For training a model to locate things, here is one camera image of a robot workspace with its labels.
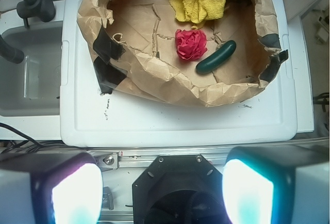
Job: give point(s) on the dark green toy cucumber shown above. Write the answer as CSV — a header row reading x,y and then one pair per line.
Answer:
x,y
216,59

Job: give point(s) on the white plastic tray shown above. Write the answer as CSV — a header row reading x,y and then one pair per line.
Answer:
x,y
89,118

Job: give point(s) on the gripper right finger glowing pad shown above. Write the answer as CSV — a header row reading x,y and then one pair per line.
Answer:
x,y
277,184

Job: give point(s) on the black octagonal mount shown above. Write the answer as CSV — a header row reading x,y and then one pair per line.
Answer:
x,y
179,189

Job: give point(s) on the aluminium rail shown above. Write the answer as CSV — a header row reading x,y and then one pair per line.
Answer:
x,y
140,158

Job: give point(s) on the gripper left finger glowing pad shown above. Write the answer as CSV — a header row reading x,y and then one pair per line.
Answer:
x,y
50,188

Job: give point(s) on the crumpled brown paper bag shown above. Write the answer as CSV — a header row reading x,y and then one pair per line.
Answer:
x,y
132,47

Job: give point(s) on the clear plastic container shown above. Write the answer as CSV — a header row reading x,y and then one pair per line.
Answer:
x,y
41,77

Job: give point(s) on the red crumpled cloth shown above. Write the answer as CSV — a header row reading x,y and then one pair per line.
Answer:
x,y
190,44

